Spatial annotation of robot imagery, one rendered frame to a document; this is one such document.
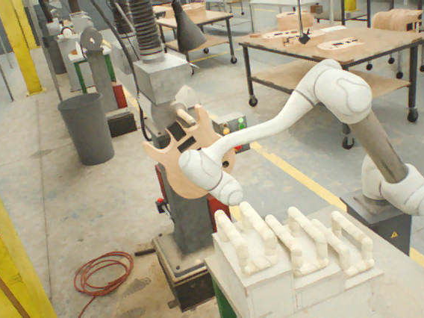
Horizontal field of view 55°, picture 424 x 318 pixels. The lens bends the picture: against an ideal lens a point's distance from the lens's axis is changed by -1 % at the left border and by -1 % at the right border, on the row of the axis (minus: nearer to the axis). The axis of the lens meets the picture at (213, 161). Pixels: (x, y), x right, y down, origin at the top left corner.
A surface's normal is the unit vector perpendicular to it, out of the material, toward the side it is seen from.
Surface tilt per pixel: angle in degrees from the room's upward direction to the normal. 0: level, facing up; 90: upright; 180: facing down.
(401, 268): 0
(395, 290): 0
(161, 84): 90
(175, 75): 90
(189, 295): 90
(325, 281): 90
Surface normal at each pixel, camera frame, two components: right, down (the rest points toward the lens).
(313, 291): 0.33, 0.38
